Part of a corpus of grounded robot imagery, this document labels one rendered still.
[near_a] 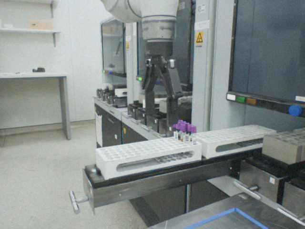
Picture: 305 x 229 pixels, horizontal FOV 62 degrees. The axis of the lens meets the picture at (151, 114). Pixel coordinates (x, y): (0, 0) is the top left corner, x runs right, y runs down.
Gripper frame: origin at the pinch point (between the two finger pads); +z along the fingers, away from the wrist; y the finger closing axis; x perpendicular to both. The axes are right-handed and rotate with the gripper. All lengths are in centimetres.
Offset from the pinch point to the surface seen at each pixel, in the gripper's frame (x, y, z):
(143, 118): 24, -66, 18
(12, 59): -50, -350, -14
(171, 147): 1.9, 3.0, 9.2
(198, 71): 32.9, -27.9, -9.5
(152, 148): -3.1, 1.1, 9.2
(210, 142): 14.3, 5.1, 9.3
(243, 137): 27.3, 5.1, 9.5
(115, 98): 24, -120, 15
